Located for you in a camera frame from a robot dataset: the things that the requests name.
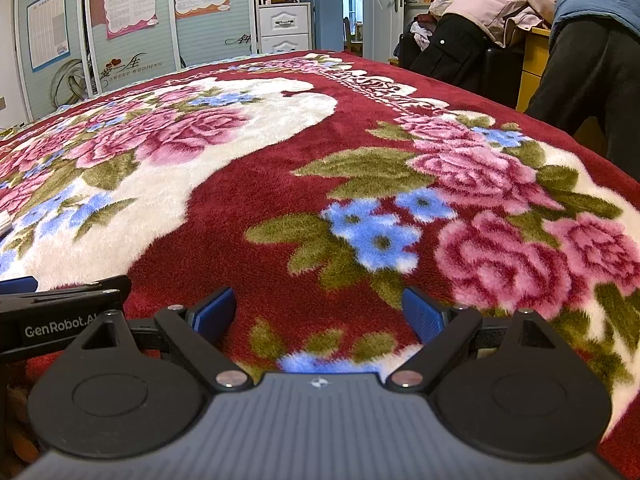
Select wooden chair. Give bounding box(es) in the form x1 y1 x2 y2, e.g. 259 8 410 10
343 17 363 56

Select black pants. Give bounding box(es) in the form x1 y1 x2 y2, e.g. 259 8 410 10
525 17 640 183

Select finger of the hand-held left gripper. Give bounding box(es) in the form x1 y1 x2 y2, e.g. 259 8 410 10
0 276 38 296
0 275 132 312

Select black garment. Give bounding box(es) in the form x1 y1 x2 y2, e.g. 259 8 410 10
400 12 506 93

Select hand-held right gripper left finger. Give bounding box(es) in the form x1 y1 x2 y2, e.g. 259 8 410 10
80 287 253 393

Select blue-bordered poster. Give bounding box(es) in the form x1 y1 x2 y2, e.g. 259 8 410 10
27 0 71 72

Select red floral blanket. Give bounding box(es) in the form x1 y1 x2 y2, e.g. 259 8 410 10
0 50 640 480

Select wardrobe with sliding doors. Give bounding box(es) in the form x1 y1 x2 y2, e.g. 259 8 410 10
12 0 261 121

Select white drawer cabinet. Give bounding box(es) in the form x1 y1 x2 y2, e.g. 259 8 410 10
258 2 312 56

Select pink-bordered poster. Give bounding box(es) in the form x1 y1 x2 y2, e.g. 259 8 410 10
102 0 158 41

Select white door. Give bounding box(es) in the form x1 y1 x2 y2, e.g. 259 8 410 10
362 0 405 63

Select dark blue jacket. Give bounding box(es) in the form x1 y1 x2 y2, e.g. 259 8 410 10
547 0 640 51

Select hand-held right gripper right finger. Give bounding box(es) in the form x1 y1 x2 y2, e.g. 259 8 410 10
385 287 556 393

